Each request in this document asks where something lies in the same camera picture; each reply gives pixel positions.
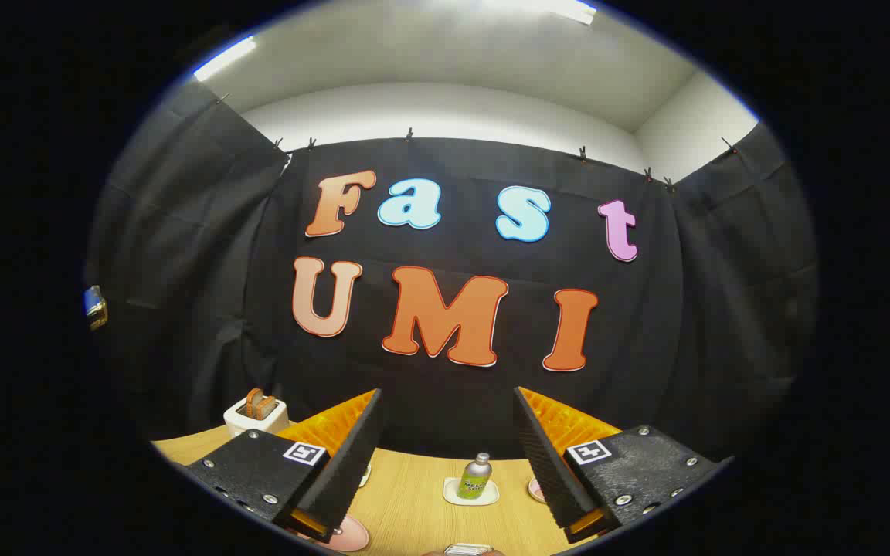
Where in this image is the blue and yellow object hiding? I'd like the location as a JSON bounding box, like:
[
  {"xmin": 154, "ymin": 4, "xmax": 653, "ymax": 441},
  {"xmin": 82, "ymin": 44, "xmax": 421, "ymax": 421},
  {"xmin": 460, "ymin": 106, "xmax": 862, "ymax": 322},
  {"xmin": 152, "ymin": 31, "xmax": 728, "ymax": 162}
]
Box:
[{"xmin": 83, "ymin": 286, "xmax": 109, "ymax": 331}]

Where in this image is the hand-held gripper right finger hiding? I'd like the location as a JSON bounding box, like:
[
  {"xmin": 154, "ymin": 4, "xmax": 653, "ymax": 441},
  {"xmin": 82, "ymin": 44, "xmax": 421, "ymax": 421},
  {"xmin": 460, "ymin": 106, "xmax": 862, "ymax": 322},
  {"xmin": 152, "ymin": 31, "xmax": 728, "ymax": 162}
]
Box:
[{"xmin": 513, "ymin": 386, "xmax": 733, "ymax": 544}]

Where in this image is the green drink bottle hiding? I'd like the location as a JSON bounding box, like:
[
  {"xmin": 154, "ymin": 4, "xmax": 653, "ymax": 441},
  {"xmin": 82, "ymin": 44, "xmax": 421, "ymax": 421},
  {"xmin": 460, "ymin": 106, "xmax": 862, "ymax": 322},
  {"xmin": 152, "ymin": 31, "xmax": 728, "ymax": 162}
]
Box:
[{"xmin": 458, "ymin": 453, "xmax": 493, "ymax": 500}]

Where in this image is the white toaster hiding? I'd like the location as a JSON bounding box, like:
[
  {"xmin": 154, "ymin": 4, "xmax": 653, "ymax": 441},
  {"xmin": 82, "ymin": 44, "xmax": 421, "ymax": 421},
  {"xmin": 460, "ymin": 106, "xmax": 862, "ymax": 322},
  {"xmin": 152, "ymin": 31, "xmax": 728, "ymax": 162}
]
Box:
[{"xmin": 223, "ymin": 398, "xmax": 290, "ymax": 438}]

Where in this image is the white square coaster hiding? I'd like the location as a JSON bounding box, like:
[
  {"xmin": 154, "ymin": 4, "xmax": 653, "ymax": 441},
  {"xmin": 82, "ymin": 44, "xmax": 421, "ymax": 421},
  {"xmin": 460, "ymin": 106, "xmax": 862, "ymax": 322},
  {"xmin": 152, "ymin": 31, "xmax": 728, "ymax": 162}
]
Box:
[{"xmin": 443, "ymin": 477, "xmax": 500, "ymax": 507}]

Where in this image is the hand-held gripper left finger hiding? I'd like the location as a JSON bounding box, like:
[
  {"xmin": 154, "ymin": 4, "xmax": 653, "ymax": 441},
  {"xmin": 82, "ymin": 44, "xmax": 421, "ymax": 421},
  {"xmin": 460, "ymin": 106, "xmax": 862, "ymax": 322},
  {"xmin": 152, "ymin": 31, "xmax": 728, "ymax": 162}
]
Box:
[{"xmin": 182, "ymin": 388, "xmax": 384, "ymax": 543}]

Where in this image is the pink round plate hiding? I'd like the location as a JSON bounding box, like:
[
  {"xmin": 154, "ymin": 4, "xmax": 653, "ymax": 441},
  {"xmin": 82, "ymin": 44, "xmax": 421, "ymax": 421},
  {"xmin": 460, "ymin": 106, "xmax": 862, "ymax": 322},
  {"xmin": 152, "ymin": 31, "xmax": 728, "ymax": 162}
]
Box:
[{"xmin": 298, "ymin": 516, "xmax": 371, "ymax": 552}]

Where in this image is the ceiling light strip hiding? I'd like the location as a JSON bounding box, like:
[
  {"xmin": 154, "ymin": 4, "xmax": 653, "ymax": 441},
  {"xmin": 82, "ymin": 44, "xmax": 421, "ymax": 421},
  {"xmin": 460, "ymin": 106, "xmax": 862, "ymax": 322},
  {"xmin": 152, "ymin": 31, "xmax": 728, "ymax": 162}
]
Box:
[
  {"xmin": 192, "ymin": 35, "xmax": 258, "ymax": 83},
  {"xmin": 484, "ymin": 0, "xmax": 599, "ymax": 26}
]

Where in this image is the row of black cloth clips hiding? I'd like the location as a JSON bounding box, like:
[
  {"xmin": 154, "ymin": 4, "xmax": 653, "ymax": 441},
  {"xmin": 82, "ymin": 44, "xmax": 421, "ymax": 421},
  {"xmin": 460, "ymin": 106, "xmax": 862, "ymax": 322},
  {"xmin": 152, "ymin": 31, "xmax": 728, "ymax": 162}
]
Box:
[{"xmin": 216, "ymin": 91, "xmax": 739, "ymax": 194}]

